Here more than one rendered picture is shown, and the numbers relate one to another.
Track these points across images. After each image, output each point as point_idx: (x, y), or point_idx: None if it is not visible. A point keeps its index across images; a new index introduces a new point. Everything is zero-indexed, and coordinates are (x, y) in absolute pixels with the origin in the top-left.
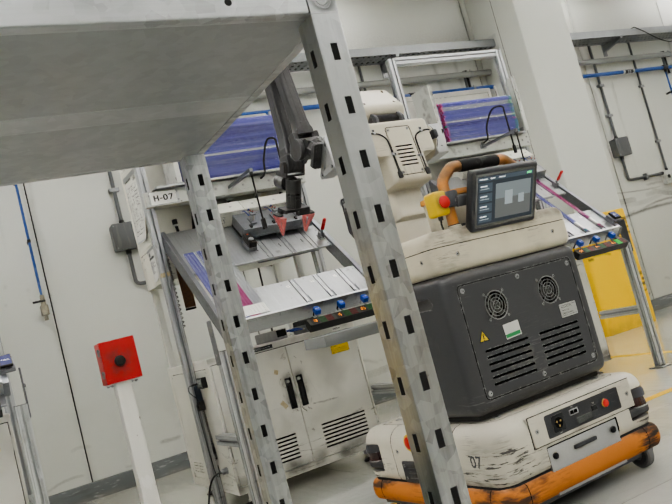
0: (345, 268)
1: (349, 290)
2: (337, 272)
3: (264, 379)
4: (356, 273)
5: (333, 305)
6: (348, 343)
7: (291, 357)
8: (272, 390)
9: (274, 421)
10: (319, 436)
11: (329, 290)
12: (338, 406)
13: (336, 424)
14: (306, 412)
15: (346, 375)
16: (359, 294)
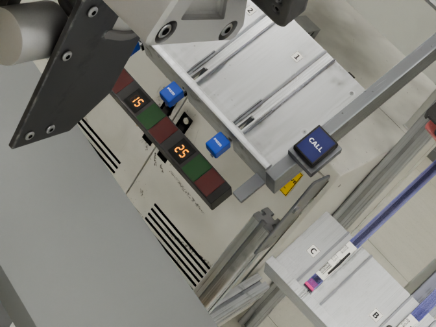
0: (343, 75)
1: (241, 103)
2: (312, 60)
3: (147, 58)
4: (330, 107)
5: (176, 81)
6: (294, 188)
7: None
8: (143, 84)
9: (113, 117)
10: (139, 208)
11: (223, 57)
12: (193, 222)
13: (171, 231)
14: (152, 165)
15: (242, 213)
16: (225, 129)
